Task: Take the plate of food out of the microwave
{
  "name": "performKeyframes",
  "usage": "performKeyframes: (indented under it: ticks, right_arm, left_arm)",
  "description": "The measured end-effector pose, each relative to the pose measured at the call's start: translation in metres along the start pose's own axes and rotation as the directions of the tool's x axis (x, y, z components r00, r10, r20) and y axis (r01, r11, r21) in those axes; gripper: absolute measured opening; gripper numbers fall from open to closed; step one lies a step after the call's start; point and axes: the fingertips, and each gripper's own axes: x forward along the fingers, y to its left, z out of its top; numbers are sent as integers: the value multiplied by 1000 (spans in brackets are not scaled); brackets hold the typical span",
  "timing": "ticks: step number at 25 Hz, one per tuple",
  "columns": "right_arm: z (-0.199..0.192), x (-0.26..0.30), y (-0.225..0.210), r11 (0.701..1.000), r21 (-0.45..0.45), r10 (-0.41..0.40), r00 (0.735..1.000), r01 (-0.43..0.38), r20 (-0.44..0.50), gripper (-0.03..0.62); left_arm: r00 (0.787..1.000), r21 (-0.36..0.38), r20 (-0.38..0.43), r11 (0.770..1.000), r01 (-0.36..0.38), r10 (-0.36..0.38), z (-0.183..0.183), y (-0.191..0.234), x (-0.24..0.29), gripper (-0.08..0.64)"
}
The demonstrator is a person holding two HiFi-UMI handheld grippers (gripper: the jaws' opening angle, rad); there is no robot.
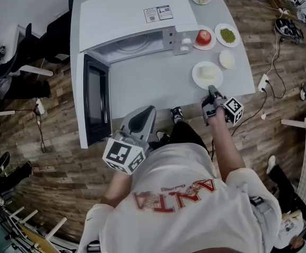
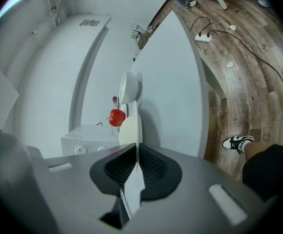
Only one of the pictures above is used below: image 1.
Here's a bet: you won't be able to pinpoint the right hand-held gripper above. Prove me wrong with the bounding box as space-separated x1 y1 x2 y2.
201 84 244 127

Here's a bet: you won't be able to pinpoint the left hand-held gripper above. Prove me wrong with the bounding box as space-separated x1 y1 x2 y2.
102 105 158 175

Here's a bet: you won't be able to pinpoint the large white plate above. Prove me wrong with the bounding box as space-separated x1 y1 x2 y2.
191 61 224 90

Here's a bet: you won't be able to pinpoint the white microwave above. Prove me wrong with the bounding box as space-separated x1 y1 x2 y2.
71 0 199 150

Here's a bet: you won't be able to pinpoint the person's left forearm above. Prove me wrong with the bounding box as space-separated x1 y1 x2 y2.
101 171 134 208

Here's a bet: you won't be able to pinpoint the person's right forearm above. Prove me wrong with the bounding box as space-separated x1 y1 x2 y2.
209 106 247 181

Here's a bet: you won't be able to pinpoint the person's black white sneaker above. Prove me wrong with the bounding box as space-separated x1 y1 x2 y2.
170 106 185 123
155 129 171 143

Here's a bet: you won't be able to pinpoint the small white bowl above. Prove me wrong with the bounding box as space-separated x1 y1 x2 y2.
219 49 237 70

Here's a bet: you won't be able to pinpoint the grey table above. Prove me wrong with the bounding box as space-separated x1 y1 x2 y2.
70 0 256 121

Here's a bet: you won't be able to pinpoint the person's black trousers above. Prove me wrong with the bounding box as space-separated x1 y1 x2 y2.
149 120 209 155

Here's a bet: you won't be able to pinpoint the white power strip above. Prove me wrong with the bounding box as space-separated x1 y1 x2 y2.
257 74 270 92
35 99 46 115

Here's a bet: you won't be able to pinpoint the red apple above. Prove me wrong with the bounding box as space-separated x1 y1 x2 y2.
195 29 212 46

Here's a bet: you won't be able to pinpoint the green peas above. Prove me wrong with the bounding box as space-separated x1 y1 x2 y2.
220 28 236 43

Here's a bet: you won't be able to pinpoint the black basket of items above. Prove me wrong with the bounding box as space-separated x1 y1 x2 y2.
275 17 305 41

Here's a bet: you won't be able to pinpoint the person's white printed shirt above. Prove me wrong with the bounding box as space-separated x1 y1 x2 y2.
76 143 287 253

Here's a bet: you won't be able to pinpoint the white table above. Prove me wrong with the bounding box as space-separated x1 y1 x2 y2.
9 24 55 77

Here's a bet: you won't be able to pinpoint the black office chair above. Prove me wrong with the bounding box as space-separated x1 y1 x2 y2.
0 0 78 77

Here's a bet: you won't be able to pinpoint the wooden desk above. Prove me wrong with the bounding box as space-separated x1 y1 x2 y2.
9 207 69 253

